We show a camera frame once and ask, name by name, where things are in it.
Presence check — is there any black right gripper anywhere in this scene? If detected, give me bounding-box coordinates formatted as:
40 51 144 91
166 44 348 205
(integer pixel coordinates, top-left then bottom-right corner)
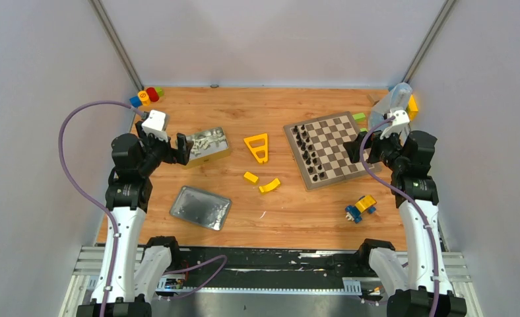
342 123 406 172

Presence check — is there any gold tin with white pieces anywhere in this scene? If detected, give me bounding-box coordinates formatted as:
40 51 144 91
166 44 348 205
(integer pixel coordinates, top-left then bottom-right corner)
183 127 232 169

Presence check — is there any wooden chess board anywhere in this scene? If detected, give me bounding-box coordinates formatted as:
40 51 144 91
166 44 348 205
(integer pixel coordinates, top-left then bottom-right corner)
283 112 367 191

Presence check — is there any yellow triangle frame block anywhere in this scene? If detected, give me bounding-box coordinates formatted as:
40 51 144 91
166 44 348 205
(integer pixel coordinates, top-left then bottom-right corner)
243 133 269 164

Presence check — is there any small yellow rectangular block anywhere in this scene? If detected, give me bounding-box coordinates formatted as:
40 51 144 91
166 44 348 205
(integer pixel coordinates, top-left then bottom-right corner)
243 172 259 184

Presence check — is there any yellow arch block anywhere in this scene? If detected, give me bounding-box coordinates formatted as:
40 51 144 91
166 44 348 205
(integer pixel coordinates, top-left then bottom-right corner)
259 178 281 194

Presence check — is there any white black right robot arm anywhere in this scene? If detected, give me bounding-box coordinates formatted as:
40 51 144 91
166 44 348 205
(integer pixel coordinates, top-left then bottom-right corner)
344 131 467 316

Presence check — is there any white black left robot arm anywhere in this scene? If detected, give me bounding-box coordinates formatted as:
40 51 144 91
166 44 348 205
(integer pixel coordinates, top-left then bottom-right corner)
77 133 193 316

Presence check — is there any black chess pieces row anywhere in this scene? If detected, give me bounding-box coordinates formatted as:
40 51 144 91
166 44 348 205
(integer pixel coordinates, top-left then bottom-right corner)
288 122 328 190

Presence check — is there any green rectangular block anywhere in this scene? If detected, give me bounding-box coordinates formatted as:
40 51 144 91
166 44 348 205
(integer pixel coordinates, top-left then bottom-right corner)
352 112 367 123

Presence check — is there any red cylinder block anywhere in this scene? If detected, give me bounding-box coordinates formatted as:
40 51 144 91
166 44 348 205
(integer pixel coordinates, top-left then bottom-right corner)
146 87 160 102

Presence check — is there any yellow cylinder block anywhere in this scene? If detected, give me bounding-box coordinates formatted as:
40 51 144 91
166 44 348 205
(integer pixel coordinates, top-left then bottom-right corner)
137 90 151 106

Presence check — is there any yellow blue toy car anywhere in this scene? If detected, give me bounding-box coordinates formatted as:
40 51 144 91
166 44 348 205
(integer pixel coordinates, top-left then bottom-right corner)
345 195 377 223

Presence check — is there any blue cube block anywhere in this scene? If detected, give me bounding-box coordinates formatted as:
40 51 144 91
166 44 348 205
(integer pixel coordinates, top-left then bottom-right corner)
129 96 142 108

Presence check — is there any clear blue plastic container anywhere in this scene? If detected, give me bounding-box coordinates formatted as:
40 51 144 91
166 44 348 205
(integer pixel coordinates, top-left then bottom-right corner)
368 83 412 129

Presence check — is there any silver tin lid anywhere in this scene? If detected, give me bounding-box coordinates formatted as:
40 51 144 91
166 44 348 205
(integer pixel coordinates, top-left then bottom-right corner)
170 186 232 231

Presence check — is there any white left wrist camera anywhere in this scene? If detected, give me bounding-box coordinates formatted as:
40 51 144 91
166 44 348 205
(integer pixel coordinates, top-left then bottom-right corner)
142 110 170 141

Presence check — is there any yellow block at right wall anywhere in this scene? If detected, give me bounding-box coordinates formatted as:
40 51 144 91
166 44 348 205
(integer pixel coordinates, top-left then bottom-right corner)
406 95 419 121

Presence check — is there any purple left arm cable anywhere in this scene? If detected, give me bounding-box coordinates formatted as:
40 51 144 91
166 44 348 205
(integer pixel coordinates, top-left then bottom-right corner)
58 100 149 317

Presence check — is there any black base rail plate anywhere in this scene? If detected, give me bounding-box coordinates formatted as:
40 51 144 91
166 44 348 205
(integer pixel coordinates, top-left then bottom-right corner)
167 246 384 292

